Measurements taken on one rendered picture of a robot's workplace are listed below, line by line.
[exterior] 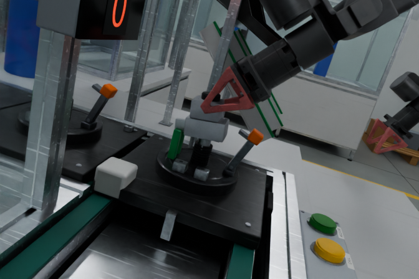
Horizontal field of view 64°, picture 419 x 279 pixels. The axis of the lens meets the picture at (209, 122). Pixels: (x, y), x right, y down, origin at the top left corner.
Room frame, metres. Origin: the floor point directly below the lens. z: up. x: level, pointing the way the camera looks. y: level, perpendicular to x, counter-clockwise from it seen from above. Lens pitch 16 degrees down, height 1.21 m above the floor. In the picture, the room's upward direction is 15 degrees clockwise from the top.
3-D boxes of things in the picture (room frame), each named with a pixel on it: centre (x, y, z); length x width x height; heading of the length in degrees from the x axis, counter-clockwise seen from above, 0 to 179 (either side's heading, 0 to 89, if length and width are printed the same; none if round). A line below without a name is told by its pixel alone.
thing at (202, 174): (0.46, -0.01, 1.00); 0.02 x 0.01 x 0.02; 83
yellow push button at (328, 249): (0.40, -0.20, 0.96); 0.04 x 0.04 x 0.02
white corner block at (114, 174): (0.43, 0.11, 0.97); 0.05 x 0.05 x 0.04; 83
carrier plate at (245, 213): (0.51, 0.00, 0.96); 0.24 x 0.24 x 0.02; 83
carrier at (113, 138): (0.55, 0.25, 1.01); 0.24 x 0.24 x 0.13; 83
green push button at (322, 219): (0.47, -0.21, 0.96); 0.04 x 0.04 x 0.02
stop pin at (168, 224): (0.39, 0.02, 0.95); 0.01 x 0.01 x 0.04; 83
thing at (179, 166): (0.47, 0.03, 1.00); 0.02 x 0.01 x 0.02; 83
